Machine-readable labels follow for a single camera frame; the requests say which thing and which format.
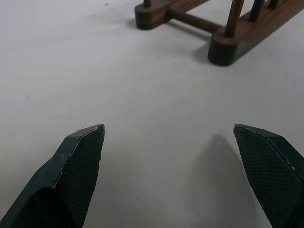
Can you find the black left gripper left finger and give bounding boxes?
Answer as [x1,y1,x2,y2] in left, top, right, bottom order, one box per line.
[0,124,106,228]

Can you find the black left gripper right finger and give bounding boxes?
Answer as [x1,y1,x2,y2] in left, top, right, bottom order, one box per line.
[233,123,304,228]

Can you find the dark wooden peg rack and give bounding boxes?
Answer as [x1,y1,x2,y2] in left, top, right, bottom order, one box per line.
[134,0,304,67]

